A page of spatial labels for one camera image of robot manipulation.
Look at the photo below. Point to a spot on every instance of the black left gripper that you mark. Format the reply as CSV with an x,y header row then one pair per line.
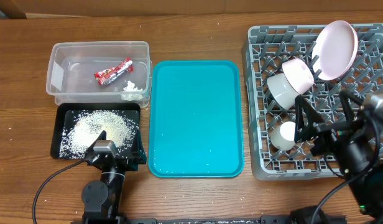
x,y
138,155

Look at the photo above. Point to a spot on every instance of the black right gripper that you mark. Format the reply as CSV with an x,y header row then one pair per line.
x,y
327,131

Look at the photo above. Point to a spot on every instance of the grey small bowl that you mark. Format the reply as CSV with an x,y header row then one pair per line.
x,y
282,91

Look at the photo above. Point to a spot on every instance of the white rice pile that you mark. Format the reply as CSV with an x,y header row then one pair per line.
x,y
82,128

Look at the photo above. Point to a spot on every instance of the white tissue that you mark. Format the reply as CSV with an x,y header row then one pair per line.
x,y
131,92

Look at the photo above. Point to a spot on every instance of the white cup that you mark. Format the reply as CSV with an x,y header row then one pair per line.
x,y
282,137

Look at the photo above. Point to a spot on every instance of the pink plate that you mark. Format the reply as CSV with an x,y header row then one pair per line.
x,y
336,47

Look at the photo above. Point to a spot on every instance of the red snack wrapper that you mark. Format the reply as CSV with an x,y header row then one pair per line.
x,y
105,77

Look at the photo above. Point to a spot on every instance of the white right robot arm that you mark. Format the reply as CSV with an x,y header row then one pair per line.
x,y
363,176

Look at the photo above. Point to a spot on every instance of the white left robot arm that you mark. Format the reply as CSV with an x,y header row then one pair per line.
x,y
102,197

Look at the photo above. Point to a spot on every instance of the grey dishwasher rack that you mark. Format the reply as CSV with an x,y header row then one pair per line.
x,y
265,50

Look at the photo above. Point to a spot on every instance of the black plastic tray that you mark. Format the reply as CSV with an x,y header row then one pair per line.
x,y
59,130

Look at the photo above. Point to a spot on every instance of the clear plastic bin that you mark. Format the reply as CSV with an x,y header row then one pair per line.
x,y
72,65

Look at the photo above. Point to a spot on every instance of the teal plastic tray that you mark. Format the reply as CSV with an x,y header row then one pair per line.
x,y
196,120

